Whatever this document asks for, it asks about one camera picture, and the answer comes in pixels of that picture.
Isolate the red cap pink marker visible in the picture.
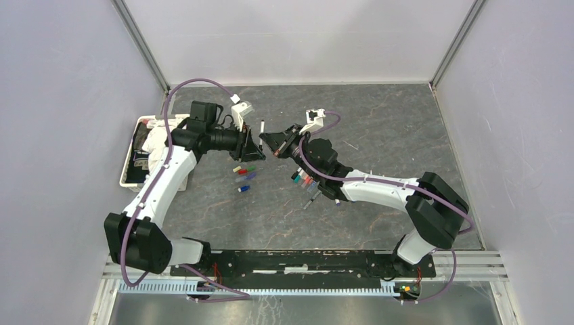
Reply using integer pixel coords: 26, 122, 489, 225
301, 174, 313, 188

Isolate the purple cable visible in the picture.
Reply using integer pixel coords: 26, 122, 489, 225
298, 110, 475, 305
120, 78, 253, 303

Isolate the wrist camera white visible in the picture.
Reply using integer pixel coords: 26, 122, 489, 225
230, 94, 253, 131
299, 109, 326, 135

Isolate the white plastic basket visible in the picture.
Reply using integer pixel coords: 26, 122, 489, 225
118, 115, 167, 192

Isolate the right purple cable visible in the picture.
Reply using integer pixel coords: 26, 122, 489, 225
298, 110, 475, 305

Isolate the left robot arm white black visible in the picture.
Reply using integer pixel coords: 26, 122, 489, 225
104, 101, 265, 276

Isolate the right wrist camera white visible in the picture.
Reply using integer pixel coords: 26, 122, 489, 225
299, 109, 326, 135

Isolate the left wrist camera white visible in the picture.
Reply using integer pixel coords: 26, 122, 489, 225
230, 94, 253, 131

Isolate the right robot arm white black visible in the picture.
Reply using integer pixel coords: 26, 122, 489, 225
259, 124, 473, 276

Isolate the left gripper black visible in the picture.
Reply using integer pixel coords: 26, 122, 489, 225
206, 119, 265, 163

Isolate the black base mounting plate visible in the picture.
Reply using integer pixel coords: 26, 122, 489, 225
194, 250, 437, 290

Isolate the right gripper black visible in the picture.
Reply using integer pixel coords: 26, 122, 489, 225
260, 124, 320, 181

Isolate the black cap white marker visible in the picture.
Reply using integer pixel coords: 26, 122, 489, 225
259, 119, 265, 150

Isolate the black gel pen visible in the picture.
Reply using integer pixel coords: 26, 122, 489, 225
303, 190, 322, 210

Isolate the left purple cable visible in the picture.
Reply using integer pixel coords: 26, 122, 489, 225
120, 78, 253, 303

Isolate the white crumpled cloth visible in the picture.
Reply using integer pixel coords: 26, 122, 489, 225
141, 124, 168, 154

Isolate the white slotted cable duct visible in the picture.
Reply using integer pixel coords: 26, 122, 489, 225
117, 280, 405, 297

